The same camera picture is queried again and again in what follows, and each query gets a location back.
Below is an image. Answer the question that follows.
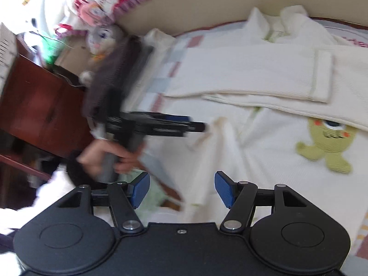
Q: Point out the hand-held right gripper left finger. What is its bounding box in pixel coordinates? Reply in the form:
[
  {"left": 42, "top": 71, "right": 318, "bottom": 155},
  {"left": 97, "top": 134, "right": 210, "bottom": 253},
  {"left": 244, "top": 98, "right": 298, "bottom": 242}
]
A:
[{"left": 58, "top": 172, "right": 151, "bottom": 235}]

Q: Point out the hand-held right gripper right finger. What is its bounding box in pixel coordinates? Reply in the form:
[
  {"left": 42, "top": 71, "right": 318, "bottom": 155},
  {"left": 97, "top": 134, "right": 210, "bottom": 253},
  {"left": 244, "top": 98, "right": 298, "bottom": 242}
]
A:
[{"left": 214, "top": 170, "right": 307, "bottom": 234}]

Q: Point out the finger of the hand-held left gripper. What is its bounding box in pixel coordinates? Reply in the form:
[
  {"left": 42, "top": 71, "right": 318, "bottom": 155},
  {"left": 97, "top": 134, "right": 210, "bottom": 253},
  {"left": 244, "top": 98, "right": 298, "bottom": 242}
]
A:
[
  {"left": 149, "top": 113, "right": 193, "bottom": 125},
  {"left": 149, "top": 121, "right": 209, "bottom": 138}
]

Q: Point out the white shirt with green monster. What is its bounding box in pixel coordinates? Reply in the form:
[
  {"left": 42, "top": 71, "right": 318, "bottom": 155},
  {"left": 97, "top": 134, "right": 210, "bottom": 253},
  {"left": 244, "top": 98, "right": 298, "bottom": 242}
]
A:
[{"left": 162, "top": 6, "right": 368, "bottom": 230}]

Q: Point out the person's left hand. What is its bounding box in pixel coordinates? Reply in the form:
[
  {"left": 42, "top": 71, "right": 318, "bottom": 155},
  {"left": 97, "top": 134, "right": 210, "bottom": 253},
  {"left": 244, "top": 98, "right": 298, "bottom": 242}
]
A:
[{"left": 78, "top": 141, "right": 146, "bottom": 180}]

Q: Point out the brown knit sweater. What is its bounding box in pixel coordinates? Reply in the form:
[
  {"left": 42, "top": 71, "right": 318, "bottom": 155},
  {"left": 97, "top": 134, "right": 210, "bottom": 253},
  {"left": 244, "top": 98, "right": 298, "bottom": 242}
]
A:
[{"left": 83, "top": 36, "right": 154, "bottom": 118}]

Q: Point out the cream folded garment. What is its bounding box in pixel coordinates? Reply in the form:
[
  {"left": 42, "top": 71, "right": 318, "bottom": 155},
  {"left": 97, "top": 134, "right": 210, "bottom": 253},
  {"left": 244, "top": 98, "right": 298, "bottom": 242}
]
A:
[{"left": 126, "top": 28, "right": 179, "bottom": 107}]

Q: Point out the beige nightstand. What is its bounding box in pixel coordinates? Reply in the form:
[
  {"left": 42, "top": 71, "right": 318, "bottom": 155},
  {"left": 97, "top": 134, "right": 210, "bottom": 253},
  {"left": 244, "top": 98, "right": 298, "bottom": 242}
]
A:
[{"left": 53, "top": 30, "right": 92, "bottom": 69}]

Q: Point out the red wooden dresser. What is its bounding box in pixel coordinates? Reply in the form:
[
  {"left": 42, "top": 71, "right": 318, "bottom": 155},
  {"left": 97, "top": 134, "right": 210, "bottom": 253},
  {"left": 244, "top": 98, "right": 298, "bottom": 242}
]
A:
[{"left": 0, "top": 39, "right": 95, "bottom": 179}]

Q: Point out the grey rabbit plush toy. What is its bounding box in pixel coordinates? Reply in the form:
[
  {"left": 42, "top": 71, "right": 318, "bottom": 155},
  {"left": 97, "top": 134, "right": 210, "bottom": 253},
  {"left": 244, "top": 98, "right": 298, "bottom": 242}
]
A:
[{"left": 79, "top": 24, "right": 127, "bottom": 85}]

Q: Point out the white fuzzy clothing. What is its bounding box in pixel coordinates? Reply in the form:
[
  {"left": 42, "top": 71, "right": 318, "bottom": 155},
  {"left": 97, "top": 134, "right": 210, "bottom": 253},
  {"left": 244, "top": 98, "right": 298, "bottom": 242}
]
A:
[{"left": 0, "top": 171, "right": 75, "bottom": 233}]

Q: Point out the green plastic bag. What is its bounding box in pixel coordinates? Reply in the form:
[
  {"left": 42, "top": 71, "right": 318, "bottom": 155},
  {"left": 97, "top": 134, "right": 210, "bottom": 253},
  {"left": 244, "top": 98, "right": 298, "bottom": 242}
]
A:
[{"left": 42, "top": 33, "right": 62, "bottom": 65}]

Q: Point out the pink plush doll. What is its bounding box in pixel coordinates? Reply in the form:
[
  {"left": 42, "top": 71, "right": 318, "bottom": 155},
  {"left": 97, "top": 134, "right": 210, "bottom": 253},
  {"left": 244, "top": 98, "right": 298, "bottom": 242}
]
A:
[{"left": 75, "top": 1, "right": 114, "bottom": 26}]

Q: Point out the beige bed headboard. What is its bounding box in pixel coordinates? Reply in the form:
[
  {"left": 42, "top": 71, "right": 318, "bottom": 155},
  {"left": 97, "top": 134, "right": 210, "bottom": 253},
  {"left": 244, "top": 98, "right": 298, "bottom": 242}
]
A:
[{"left": 118, "top": 0, "right": 368, "bottom": 36}]

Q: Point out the white patterned cloth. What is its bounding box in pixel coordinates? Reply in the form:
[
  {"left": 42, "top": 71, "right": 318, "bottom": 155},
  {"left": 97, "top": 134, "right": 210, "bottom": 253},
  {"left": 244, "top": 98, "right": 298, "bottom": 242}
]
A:
[{"left": 0, "top": 21, "right": 18, "bottom": 95}]

